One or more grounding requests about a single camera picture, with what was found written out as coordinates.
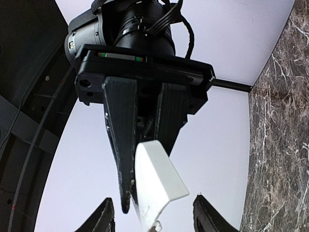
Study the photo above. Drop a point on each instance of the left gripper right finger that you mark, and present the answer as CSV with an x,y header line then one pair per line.
x,y
207,218

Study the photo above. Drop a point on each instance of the left black frame post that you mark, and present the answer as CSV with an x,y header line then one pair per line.
x,y
232,85

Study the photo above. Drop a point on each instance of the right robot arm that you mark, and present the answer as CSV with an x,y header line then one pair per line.
x,y
151,26

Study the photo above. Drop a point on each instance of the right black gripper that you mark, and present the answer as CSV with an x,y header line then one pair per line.
x,y
109,75

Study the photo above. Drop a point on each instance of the white battery cover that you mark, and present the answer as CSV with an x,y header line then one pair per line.
x,y
157,183

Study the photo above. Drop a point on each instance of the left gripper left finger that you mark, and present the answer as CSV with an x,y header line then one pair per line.
x,y
101,220

